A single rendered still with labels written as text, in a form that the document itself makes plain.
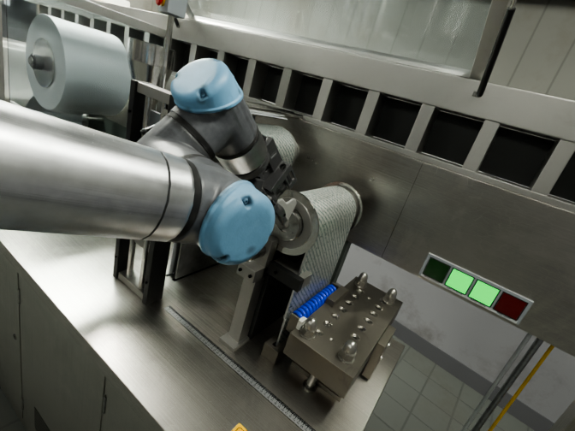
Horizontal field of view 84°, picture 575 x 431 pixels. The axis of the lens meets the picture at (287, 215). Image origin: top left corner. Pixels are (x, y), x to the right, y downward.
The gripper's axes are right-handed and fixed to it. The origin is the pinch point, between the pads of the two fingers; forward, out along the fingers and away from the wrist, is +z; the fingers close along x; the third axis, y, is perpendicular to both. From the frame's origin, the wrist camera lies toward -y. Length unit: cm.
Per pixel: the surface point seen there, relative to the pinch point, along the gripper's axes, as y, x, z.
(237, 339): -25.0, 1.6, 22.6
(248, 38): 54, 53, 6
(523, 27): 194, -12, 84
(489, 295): 19, -44, 33
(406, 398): -11, -48, 182
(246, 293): -14.7, 2.5, 14.0
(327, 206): 11.5, -4.8, 7.5
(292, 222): 2.5, -2.4, 2.1
